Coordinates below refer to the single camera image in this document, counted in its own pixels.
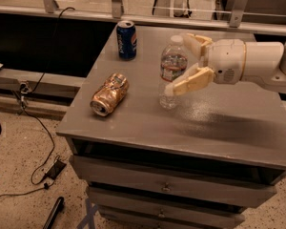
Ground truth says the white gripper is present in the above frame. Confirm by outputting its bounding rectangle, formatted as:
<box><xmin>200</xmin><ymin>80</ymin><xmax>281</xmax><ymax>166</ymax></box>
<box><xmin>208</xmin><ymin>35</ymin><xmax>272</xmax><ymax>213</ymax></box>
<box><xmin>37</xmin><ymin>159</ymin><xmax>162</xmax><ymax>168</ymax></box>
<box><xmin>164</xmin><ymin>33</ymin><xmax>245</xmax><ymax>96</ymax></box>

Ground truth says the clear plastic water bottle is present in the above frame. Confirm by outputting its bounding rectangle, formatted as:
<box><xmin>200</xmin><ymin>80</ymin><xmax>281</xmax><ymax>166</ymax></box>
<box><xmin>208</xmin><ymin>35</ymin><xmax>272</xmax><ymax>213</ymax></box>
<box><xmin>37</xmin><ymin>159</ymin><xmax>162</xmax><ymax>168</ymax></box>
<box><xmin>158</xmin><ymin>35</ymin><xmax>188</xmax><ymax>109</ymax></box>

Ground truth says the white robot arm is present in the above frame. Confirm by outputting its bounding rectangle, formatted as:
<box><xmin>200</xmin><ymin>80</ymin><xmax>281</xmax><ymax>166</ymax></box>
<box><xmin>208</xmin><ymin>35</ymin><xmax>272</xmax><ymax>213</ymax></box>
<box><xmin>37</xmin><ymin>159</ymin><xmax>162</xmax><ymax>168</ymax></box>
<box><xmin>164</xmin><ymin>33</ymin><xmax>286</xmax><ymax>96</ymax></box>

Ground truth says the blue Pepsi can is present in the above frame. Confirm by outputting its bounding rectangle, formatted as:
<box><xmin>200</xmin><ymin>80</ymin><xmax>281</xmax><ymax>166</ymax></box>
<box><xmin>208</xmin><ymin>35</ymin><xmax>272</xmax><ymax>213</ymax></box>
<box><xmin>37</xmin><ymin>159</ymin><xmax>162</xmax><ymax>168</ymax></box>
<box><xmin>116</xmin><ymin>20</ymin><xmax>137</xmax><ymax>60</ymax></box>

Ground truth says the crushed gold soda can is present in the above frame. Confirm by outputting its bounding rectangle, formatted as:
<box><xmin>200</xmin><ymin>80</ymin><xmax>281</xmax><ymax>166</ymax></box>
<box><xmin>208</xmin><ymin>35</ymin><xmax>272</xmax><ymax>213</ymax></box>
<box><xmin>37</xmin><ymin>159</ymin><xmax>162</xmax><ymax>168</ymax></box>
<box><xmin>90</xmin><ymin>73</ymin><xmax>130</xmax><ymax>116</ymax></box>

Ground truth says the grey drawer cabinet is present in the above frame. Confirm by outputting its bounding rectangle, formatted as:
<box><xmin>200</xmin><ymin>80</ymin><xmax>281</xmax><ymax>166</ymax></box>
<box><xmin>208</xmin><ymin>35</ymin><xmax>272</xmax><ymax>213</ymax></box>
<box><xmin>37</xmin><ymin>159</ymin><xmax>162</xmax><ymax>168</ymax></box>
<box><xmin>57</xmin><ymin>27</ymin><xmax>286</xmax><ymax>215</ymax></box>

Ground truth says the top grey drawer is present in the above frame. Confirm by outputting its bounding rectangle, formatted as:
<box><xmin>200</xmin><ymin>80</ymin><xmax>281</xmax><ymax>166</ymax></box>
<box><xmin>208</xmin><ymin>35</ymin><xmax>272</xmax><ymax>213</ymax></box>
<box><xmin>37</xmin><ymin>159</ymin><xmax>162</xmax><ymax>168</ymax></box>
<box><xmin>70</xmin><ymin>156</ymin><xmax>276</xmax><ymax>208</ymax></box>

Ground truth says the grey drawer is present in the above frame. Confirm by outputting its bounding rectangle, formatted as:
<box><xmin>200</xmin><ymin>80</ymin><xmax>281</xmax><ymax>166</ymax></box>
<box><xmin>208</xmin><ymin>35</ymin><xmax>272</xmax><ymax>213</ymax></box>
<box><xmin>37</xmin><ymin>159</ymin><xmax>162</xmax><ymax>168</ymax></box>
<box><xmin>98</xmin><ymin>206</ymin><xmax>205</xmax><ymax>229</ymax></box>
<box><xmin>87</xmin><ymin>187</ymin><xmax>245</xmax><ymax>229</ymax></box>
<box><xmin>70</xmin><ymin>156</ymin><xmax>276</xmax><ymax>208</ymax></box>

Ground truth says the middle grey drawer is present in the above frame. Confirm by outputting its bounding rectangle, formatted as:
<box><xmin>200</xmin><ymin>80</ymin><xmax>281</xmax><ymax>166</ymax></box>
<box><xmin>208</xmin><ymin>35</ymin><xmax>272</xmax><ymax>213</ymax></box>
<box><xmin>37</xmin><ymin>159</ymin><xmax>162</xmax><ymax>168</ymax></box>
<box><xmin>87</xmin><ymin>187</ymin><xmax>245</xmax><ymax>229</ymax></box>

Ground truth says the bottom grey drawer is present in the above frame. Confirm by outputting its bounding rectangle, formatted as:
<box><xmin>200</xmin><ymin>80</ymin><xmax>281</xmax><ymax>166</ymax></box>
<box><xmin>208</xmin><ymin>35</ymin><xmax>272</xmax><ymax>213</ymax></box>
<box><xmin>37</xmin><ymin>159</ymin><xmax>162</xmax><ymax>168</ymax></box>
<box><xmin>98</xmin><ymin>206</ymin><xmax>205</xmax><ymax>229</ymax></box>

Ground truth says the black power adapter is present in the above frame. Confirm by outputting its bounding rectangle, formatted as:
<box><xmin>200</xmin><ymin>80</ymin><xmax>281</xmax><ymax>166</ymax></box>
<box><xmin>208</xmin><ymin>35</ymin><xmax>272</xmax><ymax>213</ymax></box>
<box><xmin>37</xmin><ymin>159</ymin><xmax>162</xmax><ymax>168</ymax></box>
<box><xmin>45</xmin><ymin>159</ymin><xmax>66</xmax><ymax>179</ymax></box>

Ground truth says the black bar on floor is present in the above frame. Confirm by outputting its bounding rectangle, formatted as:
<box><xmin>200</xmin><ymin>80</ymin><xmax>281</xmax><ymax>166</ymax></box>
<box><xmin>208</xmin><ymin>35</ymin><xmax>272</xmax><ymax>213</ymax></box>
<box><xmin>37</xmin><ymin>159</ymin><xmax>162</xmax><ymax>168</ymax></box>
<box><xmin>43</xmin><ymin>197</ymin><xmax>64</xmax><ymax>229</ymax></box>

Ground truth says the metal window bracket right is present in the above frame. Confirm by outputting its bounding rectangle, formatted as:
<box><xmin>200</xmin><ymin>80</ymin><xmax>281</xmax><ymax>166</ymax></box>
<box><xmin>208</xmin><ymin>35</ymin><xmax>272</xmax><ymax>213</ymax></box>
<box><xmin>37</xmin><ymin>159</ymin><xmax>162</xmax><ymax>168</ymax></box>
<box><xmin>229</xmin><ymin>0</ymin><xmax>248</xmax><ymax>28</ymax></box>

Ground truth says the metal window bracket middle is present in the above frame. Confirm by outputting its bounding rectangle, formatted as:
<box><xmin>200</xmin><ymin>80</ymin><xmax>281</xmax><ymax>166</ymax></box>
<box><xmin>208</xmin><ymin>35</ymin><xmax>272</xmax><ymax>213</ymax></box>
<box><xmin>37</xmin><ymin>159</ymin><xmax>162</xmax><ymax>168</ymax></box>
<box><xmin>112</xmin><ymin>0</ymin><xmax>124</xmax><ymax>18</ymax></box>

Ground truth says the black cable on floor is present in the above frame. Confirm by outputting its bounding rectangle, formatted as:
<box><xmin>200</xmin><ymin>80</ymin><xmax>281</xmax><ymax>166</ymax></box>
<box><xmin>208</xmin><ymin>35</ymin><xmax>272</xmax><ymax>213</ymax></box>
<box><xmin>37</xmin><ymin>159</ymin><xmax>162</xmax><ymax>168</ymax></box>
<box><xmin>0</xmin><ymin>7</ymin><xmax>75</xmax><ymax>200</ymax></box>

